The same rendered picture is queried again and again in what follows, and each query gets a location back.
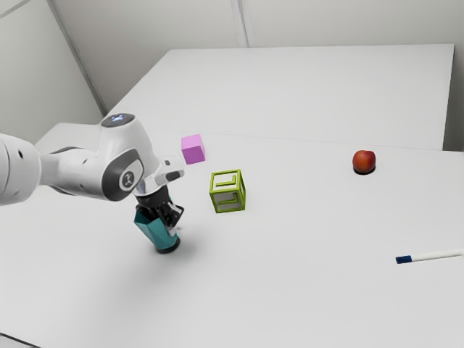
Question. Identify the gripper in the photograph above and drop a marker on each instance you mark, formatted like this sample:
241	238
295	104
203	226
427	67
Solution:
154	201

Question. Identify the red apple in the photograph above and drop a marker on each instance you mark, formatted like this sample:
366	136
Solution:
364	161

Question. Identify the teal faceted mug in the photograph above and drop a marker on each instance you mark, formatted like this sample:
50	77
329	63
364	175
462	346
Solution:
156	235

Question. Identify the green frame cube block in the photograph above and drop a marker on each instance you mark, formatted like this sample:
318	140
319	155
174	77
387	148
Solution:
227	191

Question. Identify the pink cube block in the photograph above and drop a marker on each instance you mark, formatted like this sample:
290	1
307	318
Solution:
194	149

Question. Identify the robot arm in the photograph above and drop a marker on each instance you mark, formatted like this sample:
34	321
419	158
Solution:
72	166

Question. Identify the white pen with blue cap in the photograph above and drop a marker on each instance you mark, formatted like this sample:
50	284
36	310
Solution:
427	256

